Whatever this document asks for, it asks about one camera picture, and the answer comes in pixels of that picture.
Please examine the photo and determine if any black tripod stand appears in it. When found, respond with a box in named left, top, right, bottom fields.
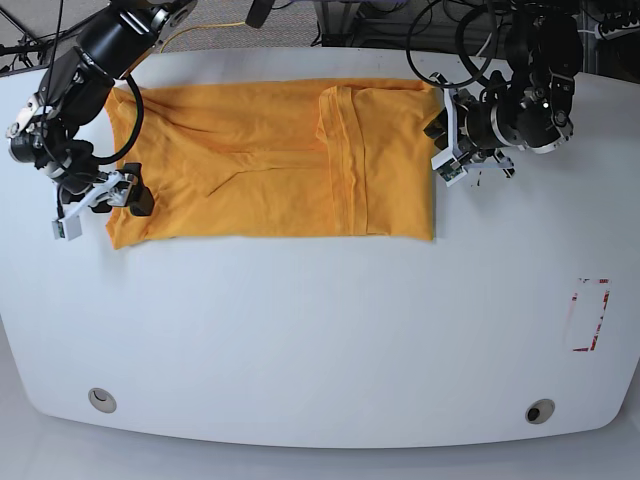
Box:
left=1, top=0, right=108, bottom=74

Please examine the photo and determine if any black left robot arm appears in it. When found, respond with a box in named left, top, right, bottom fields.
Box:
left=424, top=1, right=583, bottom=185

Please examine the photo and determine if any grey table grommet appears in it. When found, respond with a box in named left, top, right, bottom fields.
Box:
left=525, top=399, right=555, bottom=425
left=88, top=388, right=117, bottom=414

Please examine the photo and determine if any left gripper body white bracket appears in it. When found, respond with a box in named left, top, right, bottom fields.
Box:
left=429, top=69, right=576, bottom=189

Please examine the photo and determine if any red tape rectangle marking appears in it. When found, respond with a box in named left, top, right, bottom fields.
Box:
left=566, top=278, right=612, bottom=352

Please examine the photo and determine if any yellow orange T-shirt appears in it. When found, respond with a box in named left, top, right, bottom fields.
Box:
left=106, top=78, right=439, bottom=249

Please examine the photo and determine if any white power strip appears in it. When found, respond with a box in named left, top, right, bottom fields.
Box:
left=595, top=11, right=639, bottom=40

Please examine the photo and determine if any yellow floor cable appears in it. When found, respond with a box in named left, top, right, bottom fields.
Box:
left=159, top=19, right=247, bottom=53

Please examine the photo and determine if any left grey table grommet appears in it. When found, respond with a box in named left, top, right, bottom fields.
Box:
left=88, top=388, right=117, bottom=414

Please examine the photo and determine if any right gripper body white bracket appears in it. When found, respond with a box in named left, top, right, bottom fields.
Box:
left=4, top=97, right=144, bottom=242

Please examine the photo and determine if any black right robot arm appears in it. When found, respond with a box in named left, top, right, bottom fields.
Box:
left=6, top=0, right=196, bottom=240

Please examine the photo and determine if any right grey table grommet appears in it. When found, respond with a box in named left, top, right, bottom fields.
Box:
left=525, top=399, right=555, bottom=425

